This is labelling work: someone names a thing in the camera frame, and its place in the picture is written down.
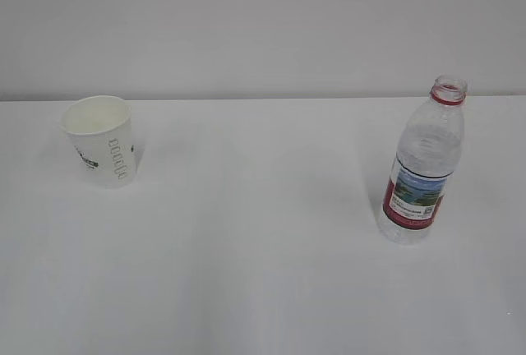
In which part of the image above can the clear water bottle red label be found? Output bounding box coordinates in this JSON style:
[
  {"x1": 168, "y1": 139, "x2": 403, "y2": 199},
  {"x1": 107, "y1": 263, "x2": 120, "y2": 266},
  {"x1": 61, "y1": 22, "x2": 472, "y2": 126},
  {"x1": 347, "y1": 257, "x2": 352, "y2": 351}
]
[{"x1": 377, "y1": 76, "x2": 468, "y2": 245}]

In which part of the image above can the white paper cup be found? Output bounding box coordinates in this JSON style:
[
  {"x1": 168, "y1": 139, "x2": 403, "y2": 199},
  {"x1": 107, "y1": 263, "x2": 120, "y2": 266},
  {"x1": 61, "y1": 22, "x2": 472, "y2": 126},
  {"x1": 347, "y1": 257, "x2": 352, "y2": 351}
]
[{"x1": 61, "y1": 95, "x2": 136, "y2": 188}]

